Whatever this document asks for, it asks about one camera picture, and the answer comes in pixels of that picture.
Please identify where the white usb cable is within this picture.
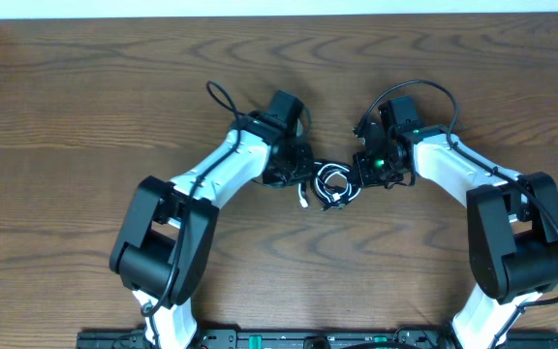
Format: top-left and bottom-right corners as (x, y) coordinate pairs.
(297, 162), (361, 209)

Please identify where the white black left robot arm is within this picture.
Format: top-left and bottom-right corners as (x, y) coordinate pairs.
(109, 113), (305, 348)

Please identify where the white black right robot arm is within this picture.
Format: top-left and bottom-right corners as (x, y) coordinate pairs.
(355, 117), (558, 348)

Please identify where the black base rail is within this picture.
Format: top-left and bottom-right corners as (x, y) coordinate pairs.
(75, 325), (558, 349)

